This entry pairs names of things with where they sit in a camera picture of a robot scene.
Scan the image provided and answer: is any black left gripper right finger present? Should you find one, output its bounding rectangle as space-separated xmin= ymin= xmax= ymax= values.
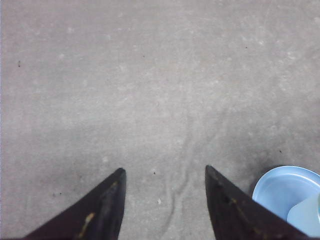
xmin=205 ymin=165 xmax=310 ymax=240

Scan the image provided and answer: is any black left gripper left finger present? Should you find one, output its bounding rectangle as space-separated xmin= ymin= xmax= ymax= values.
xmin=24 ymin=168 xmax=127 ymax=240

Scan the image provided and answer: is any light blue plastic cup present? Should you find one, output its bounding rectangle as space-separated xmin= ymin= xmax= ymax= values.
xmin=287 ymin=193 xmax=320 ymax=237

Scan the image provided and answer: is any blue plastic plate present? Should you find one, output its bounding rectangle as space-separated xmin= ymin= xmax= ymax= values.
xmin=252 ymin=165 xmax=320 ymax=220

